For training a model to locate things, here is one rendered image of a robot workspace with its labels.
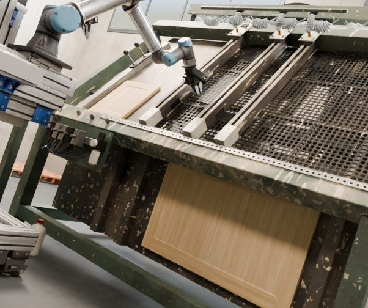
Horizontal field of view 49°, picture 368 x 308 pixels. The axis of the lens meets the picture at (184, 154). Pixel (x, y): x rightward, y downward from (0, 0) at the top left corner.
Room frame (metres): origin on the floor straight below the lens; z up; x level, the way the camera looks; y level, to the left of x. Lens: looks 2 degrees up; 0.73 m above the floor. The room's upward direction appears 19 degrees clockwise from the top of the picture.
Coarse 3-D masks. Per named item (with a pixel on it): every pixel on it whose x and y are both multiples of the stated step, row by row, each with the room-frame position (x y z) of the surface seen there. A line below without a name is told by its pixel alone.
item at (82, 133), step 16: (48, 128) 2.43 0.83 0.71; (64, 128) 2.36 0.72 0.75; (80, 128) 2.44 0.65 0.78; (96, 128) 2.36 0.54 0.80; (48, 144) 2.48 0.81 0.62; (64, 144) 2.49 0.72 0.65; (80, 144) 2.31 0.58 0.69; (96, 144) 2.22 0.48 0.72; (80, 160) 2.38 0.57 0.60; (96, 160) 2.25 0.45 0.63
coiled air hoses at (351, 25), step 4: (196, 20) 3.48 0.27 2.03; (200, 20) 3.47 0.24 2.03; (220, 20) 3.39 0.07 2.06; (228, 20) 3.29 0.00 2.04; (248, 20) 3.18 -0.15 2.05; (252, 20) 3.16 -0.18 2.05; (320, 20) 2.87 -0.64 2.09; (272, 24) 3.06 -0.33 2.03; (300, 24) 2.91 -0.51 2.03; (304, 24) 2.89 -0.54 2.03; (348, 24) 2.71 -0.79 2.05; (352, 24) 2.70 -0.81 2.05; (356, 24) 2.68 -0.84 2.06; (360, 24) 2.67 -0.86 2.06; (364, 24) 2.68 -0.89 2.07; (336, 28) 2.75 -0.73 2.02; (340, 28) 2.74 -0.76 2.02; (344, 28) 2.72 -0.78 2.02; (348, 28) 2.71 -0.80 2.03; (352, 28) 2.69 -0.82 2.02; (356, 28) 2.67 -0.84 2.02; (360, 28) 2.66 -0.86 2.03; (364, 28) 2.66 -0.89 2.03
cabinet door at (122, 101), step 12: (132, 84) 2.72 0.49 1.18; (144, 84) 2.68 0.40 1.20; (108, 96) 2.67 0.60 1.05; (120, 96) 2.64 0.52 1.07; (132, 96) 2.60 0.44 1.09; (144, 96) 2.55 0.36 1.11; (96, 108) 2.59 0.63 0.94; (108, 108) 2.55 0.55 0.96; (120, 108) 2.51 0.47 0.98; (132, 108) 2.47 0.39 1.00
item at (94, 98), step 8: (144, 64) 2.93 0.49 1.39; (128, 72) 2.83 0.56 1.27; (136, 72) 2.89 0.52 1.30; (112, 80) 2.80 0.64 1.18; (120, 80) 2.80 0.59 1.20; (104, 88) 2.73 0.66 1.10; (112, 88) 2.76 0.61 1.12; (96, 96) 2.67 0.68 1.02; (104, 96) 2.72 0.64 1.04; (80, 104) 2.63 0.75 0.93; (88, 104) 2.64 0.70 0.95
